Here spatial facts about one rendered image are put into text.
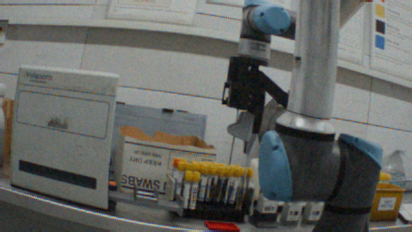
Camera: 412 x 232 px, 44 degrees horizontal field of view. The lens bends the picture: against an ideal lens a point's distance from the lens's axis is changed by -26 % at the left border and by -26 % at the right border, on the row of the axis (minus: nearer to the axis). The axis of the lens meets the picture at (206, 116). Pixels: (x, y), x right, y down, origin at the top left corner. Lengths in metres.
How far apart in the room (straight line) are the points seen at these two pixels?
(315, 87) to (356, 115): 1.15
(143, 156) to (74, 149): 0.36
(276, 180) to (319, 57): 0.21
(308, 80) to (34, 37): 1.16
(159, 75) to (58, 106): 0.71
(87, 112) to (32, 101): 0.16
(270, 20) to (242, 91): 0.21
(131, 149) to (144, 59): 0.42
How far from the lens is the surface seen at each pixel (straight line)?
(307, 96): 1.02
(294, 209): 1.49
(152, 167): 1.63
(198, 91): 1.98
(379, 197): 1.60
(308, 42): 1.02
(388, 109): 2.25
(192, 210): 1.46
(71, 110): 1.31
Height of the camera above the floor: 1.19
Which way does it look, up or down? 3 degrees down
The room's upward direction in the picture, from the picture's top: 9 degrees clockwise
